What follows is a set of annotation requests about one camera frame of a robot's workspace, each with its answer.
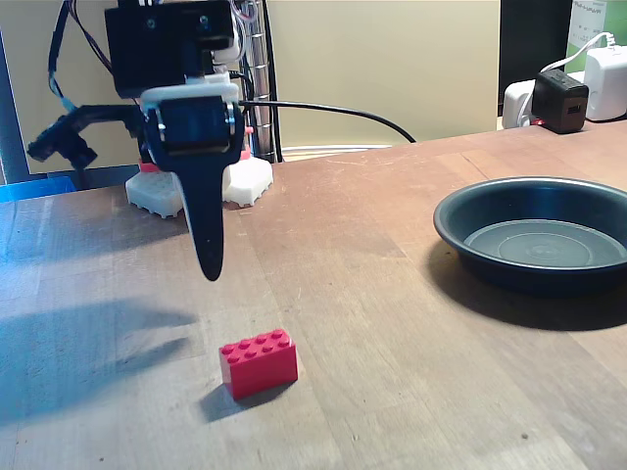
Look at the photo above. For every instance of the red lego block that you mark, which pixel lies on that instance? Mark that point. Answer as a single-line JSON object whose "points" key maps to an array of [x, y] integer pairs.
{"points": [[259, 372]]}

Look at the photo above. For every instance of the black round shallow bin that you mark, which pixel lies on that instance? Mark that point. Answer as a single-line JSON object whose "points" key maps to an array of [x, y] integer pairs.
{"points": [[490, 205]]}

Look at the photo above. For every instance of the red black base clamp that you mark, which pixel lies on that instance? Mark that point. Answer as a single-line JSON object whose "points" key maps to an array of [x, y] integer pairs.
{"points": [[147, 166], [245, 154]]}

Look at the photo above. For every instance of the blue strip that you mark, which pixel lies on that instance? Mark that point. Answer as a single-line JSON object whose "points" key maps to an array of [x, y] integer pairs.
{"points": [[24, 191]]}

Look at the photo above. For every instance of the white power strip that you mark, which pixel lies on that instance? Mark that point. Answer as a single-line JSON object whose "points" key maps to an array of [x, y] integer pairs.
{"points": [[516, 105]]}

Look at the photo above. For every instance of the black panel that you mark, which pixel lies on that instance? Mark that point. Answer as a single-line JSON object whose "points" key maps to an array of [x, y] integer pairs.
{"points": [[534, 39]]}

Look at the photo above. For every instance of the black cube charger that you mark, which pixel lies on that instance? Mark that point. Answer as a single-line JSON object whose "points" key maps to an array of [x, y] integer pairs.
{"points": [[558, 103]]}

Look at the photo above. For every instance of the green and white box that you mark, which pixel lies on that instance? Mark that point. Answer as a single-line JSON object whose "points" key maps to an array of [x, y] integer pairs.
{"points": [[588, 24]]}

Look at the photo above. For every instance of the white power adapter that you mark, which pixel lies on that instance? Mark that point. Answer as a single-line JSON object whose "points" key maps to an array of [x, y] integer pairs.
{"points": [[607, 83]]}

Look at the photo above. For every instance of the dark grey frame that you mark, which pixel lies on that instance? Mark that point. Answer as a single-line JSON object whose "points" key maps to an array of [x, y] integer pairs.
{"points": [[12, 122]]}

